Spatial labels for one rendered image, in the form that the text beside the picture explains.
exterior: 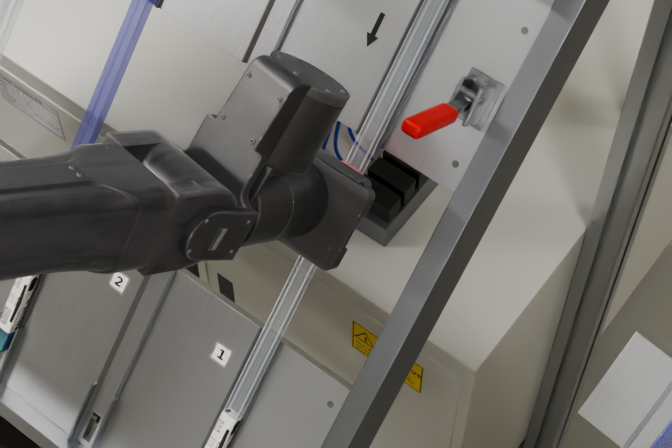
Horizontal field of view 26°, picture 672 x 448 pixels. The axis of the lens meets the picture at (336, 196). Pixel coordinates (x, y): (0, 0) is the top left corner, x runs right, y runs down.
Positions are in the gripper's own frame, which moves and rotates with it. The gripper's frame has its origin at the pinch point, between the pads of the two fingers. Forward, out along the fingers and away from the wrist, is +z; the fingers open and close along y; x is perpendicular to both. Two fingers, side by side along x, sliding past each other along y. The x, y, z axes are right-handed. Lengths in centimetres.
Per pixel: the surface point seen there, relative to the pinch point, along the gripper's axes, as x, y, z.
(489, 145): -8.9, -8.6, -1.2
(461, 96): -11.1, -5.4, -2.5
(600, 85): -10, -1, 55
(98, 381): 26.6, 12.1, 2.8
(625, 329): 24, -11, 108
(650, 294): 19, -11, 112
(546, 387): 27, -11, 73
